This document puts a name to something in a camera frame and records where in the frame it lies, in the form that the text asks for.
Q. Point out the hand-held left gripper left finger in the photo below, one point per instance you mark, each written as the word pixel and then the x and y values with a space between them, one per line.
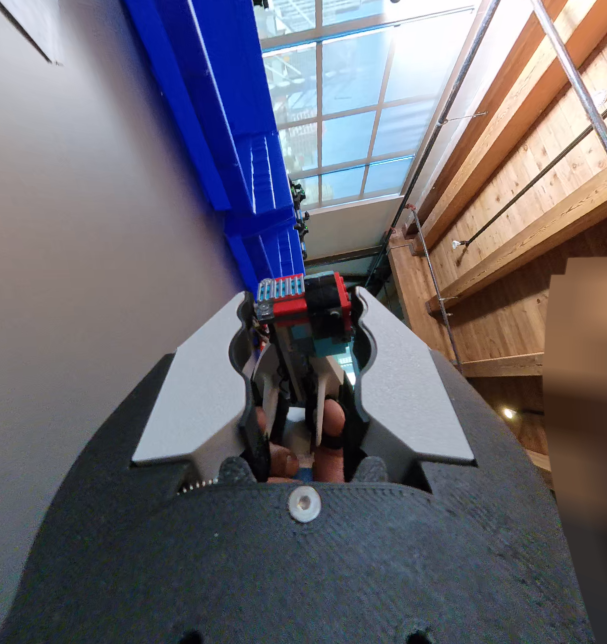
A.
pixel 192 402

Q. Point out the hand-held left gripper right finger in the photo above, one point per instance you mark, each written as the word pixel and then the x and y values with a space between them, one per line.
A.
pixel 414 397

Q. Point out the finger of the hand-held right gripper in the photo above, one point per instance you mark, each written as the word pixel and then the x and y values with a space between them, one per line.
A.
pixel 270 402
pixel 320 397

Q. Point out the colourful toy brick model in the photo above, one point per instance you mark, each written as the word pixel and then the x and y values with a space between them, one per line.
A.
pixel 293 307

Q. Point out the person's right hand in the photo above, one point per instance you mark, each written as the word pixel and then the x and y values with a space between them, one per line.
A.
pixel 333 417

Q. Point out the round ceiling light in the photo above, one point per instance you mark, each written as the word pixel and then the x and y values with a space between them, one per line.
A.
pixel 508 413

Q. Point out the thin metal pipe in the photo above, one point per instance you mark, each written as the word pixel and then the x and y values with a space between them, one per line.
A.
pixel 434 284

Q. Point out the small blue plastic bin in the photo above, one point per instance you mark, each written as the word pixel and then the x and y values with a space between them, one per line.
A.
pixel 263 251

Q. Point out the black robot rig green lights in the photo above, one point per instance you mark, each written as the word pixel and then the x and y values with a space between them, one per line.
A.
pixel 299 206

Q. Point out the thin black rod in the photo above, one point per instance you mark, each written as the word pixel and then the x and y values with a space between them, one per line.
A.
pixel 544 171

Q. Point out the black pipe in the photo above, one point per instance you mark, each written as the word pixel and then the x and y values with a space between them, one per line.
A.
pixel 434 132

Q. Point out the large blue plastic bin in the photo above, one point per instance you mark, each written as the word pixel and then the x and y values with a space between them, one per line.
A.
pixel 208 100

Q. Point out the large paned window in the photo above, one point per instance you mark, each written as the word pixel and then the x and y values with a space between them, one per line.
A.
pixel 348 75

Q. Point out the thick metal pipe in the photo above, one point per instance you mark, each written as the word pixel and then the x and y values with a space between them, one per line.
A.
pixel 577 75

